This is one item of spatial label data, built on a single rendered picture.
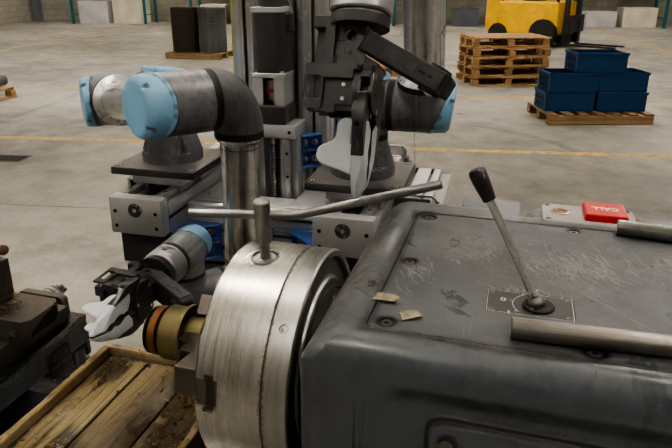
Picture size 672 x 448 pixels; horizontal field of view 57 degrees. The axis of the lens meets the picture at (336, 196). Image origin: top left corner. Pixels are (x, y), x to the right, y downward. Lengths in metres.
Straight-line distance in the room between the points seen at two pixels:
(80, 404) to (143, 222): 0.46
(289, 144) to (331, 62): 0.83
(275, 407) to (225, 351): 0.09
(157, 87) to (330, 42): 0.45
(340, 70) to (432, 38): 0.61
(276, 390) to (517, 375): 0.30
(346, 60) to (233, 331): 0.36
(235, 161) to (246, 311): 0.47
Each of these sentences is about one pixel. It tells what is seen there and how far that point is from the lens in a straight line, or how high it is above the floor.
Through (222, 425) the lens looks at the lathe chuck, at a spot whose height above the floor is 1.06.
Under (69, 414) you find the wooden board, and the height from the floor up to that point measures 0.89.
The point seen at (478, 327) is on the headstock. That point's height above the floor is 1.26.
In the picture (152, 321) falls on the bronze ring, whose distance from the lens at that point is 1.00.
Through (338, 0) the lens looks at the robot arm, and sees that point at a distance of 0.74.
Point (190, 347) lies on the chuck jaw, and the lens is 0.92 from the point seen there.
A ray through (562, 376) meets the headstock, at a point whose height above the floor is 1.25.
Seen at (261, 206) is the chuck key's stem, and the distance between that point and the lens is 0.82.
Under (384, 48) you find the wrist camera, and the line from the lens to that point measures 0.72.
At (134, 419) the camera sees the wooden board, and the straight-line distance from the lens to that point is 1.18.
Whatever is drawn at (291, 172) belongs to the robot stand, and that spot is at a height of 1.13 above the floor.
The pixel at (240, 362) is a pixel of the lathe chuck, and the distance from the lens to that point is 0.80.
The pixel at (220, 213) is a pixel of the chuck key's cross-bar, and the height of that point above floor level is 1.30.
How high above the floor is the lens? 1.60
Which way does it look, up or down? 19 degrees down
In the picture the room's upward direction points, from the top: straight up
